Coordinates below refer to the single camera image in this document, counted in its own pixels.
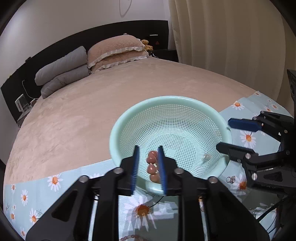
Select silver ring cluster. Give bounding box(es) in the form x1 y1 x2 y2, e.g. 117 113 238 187
226 175 236 184

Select orange bead bracelet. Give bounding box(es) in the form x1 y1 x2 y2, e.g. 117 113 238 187
146 150 162 184

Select mint green plastic basket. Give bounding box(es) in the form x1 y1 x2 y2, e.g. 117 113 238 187
109 96 232 194

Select daisy print blue cloth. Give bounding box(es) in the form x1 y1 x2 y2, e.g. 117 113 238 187
3 90 295 241

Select cream curtain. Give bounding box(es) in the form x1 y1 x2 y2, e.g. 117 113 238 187
168 1 295 111

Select beige bed blanket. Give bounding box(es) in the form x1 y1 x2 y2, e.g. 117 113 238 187
4 58 254 184

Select white device on nightstand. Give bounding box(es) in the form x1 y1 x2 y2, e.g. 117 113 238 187
15 94 32 113

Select black headboard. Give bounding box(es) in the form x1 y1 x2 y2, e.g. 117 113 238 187
1 20 179 121

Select small brown teddy bear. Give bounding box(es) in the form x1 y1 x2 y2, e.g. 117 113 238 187
141 39 153 51

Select lower grey folded blanket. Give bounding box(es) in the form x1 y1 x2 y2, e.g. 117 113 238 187
41 65 90 99

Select grey folded blanket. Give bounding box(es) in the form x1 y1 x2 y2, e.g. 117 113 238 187
35 46 87 86
41 65 90 99

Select lower beige ruffled pillow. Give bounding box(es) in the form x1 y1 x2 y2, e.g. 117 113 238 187
91 50 149 73

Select beige ruffled pillow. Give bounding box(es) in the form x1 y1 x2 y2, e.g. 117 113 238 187
91 50 149 73
87 35 144 68

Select upper grey folded blanket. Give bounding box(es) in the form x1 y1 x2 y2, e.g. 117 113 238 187
35 46 87 86

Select upper beige ruffled pillow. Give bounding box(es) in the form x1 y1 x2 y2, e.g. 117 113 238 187
87 35 144 68

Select white wall cable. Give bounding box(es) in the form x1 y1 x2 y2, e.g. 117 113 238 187
118 0 132 18

